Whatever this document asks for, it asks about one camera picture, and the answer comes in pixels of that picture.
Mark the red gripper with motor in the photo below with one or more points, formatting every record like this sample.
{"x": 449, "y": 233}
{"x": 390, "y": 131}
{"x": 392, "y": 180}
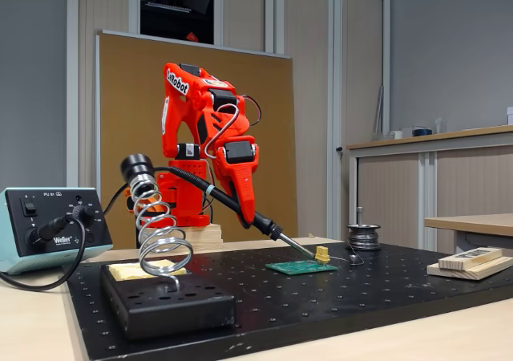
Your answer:
{"x": 240, "y": 173}

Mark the black soldering iron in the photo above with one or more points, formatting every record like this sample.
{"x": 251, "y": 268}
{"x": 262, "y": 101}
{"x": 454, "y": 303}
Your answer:
{"x": 220, "y": 197}

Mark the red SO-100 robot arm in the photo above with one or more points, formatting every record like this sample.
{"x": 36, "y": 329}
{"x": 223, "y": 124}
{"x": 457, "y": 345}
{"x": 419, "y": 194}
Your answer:
{"x": 176, "y": 108}

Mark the green circuit board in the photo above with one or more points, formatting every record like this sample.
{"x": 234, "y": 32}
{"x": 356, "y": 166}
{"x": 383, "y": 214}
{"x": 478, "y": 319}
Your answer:
{"x": 292, "y": 268}

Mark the black soldering stand base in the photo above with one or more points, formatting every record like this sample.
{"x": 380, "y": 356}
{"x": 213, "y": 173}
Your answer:
{"x": 168, "y": 317}

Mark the teal Weller soldering station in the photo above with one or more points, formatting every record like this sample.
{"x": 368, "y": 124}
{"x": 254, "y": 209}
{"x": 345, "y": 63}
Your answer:
{"x": 48, "y": 200}

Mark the stack of wooden planks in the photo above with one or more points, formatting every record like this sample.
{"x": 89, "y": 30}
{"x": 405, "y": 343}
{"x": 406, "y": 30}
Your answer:
{"x": 208, "y": 238}

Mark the metal spring iron holder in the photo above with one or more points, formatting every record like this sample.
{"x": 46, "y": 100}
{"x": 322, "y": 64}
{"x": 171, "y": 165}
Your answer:
{"x": 138, "y": 166}

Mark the yellow power connector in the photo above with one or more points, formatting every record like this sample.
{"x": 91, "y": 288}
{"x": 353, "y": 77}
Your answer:
{"x": 321, "y": 253}

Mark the tall grey roller cabinet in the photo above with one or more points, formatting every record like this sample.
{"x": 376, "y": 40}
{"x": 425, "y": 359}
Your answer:
{"x": 308, "y": 96}

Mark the small round metal screw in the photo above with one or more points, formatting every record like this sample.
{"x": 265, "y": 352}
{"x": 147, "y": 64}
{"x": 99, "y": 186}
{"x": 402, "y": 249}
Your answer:
{"x": 354, "y": 259}

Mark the black perforated breadboard plate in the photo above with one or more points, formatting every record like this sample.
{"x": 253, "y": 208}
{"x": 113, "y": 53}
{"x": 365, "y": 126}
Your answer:
{"x": 320, "y": 297}

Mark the yellow cleaning sponge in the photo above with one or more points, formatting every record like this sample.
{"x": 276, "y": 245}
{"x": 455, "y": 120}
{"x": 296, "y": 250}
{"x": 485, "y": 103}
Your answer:
{"x": 124, "y": 272}

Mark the small red object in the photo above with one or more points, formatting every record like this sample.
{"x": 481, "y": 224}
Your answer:
{"x": 192, "y": 37}

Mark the leaning grey rods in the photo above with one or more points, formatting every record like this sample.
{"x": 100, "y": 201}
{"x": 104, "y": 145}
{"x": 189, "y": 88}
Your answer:
{"x": 380, "y": 112}

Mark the blue tape roll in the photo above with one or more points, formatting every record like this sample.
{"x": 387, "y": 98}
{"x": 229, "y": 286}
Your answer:
{"x": 422, "y": 131}

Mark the clear plastic cup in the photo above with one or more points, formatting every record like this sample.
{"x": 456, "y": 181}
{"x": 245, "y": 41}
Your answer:
{"x": 440, "y": 126}

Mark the low beige sideboard cabinet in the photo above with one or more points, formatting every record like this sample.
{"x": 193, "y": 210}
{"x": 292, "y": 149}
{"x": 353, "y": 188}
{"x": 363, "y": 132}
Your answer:
{"x": 469, "y": 184}

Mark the wooden plank printed KAPLA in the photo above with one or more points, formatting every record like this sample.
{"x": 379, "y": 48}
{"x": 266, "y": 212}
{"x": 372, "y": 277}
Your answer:
{"x": 461, "y": 261}

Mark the light wood desk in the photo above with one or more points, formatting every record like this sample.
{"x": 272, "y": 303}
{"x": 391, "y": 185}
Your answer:
{"x": 481, "y": 222}

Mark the plain wooden plank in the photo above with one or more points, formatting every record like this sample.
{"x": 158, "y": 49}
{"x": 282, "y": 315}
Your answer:
{"x": 481, "y": 272}

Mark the white box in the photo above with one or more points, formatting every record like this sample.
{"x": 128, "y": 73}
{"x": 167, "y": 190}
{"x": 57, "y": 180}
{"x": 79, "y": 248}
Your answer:
{"x": 510, "y": 116}

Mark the metal bolt post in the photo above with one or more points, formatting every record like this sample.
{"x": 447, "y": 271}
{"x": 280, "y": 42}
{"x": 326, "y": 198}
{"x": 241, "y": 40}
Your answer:
{"x": 360, "y": 216}

